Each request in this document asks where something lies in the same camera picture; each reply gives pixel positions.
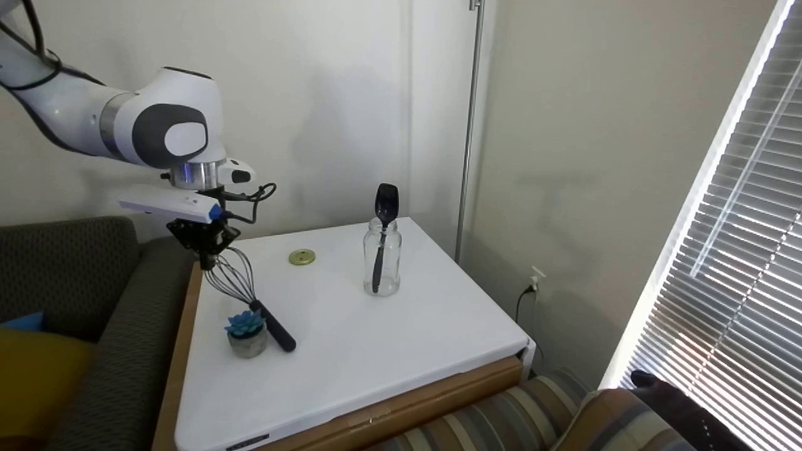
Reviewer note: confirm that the wall outlet with plug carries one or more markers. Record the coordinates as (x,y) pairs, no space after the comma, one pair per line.
(531,292)

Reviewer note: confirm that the blue cushion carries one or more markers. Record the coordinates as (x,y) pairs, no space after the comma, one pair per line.
(29,320)

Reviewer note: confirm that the blue succulent in grey pot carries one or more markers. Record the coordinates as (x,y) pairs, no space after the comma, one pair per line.
(247,333)

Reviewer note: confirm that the brown wooden table base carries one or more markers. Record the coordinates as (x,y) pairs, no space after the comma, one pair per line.
(351,429)

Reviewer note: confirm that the metal whisk black handle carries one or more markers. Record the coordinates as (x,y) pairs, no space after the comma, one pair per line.
(235,278)

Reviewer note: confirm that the yellow cushion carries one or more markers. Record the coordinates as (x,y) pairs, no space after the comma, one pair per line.
(38,378)

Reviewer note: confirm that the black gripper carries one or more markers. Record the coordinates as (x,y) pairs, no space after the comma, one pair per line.
(206,239)

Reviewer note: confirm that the white table board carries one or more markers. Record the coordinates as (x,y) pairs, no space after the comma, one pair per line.
(351,348)

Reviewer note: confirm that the black spoon in jar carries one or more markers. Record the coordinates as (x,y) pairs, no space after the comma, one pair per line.
(388,210)

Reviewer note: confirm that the clear glass jar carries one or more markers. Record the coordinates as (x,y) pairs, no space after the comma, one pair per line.
(393,258)

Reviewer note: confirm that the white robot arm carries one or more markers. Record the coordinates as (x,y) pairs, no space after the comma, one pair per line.
(173,124)

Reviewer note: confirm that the white window blinds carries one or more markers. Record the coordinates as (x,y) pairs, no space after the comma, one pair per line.
(721,313)

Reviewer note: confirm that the striped sofa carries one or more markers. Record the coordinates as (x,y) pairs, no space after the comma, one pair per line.
(552,413)

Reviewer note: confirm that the yellow-green round lid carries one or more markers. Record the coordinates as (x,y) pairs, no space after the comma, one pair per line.
(303,256)

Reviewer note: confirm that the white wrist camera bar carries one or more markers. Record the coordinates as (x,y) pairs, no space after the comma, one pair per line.
(178,208)

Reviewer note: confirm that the dark grey sofa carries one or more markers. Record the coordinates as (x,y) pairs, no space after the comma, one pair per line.
(96,282)

